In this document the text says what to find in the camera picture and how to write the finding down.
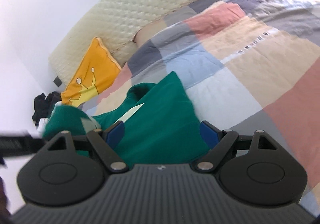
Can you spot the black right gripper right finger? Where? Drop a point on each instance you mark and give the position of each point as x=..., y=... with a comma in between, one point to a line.
x=220, y=144

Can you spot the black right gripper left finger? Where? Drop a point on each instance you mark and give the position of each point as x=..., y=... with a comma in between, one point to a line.
x=104, y=143

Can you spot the green sweatshirt with white print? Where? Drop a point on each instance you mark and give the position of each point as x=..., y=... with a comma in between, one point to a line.
x=161, y=125

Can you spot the black and white clothes pile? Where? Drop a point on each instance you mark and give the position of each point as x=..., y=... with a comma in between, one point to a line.
x=43, y=108

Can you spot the orange crown pillow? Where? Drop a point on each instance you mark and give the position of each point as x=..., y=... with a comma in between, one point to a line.
x=96, y=72

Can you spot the patchwork colour block duvet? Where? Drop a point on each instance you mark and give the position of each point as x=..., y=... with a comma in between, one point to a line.
x=245, y=65

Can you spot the black wall socket by bed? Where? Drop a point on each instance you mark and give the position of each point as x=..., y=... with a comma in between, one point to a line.
x=57, y=82

